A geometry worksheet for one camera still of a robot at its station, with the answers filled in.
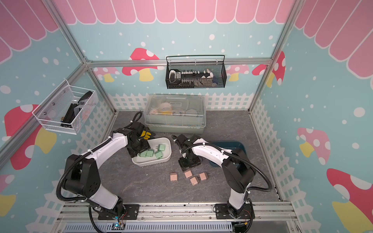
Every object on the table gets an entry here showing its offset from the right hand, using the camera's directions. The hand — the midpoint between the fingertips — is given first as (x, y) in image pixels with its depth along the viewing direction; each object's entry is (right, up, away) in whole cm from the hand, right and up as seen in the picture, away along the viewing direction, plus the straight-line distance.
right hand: (187, 168), depth 84 cm
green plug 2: (-24, +7, +9) cm, 27 cm away
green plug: (-29, +6, +9) cm, 30 cm away
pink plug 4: (+9, -5, +1) cm, 11 cm away
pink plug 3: (+4, -7, -1) cm, 8 cm away
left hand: (-27, +8, +4) cm, 28 cm away
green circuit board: (-34, -25, -13) cm, 44 cm away
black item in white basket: (-58, +31, -11) cm, 67 cm away
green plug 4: (-18, +10, +13) cm, 24 cm away
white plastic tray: (-23, +13, +14) cm, 30 cm away
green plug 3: (-19, +6, +9) cm, 22 cm away
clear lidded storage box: (-8, +33, +13) cm, 36 cm away
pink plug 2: (0, -4, +1) cm, 4 cm away
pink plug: (-8, -5, 0) cm, 10 cm away
